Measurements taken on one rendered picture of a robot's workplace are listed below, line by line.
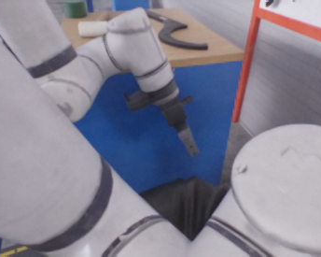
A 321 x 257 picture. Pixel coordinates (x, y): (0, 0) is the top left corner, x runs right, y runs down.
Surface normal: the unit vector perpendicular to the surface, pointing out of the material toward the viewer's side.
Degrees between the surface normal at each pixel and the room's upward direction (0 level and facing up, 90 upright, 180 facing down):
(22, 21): 81
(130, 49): 90
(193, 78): 90
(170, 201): 52
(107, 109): 90
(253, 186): 26
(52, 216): 94
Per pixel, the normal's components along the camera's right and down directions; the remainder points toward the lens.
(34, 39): 0.33, 0.42
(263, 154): -0.35, -0.64
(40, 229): 0.32, 0.68
